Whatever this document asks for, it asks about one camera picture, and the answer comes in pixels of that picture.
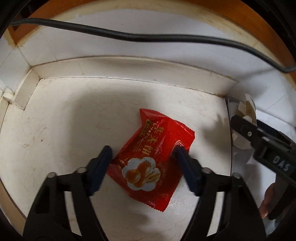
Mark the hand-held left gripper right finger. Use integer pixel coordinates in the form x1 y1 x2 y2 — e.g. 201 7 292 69
177 147 267 241

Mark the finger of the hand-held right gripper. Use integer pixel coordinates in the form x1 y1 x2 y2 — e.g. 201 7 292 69
231 115 267 149
256 119 296 150

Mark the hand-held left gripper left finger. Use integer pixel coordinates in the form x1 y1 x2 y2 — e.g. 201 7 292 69
22 146 113 241

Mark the red snack packet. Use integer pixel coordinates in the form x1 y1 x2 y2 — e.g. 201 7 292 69
105 108 195 212

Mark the person's right hand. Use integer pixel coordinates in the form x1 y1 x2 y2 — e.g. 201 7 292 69
259 183 278 218

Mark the black cable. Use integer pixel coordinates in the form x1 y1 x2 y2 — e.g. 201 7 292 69
10 19 296 73

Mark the orange wooden window frame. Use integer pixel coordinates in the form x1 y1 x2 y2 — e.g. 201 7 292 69
8 0 296 77

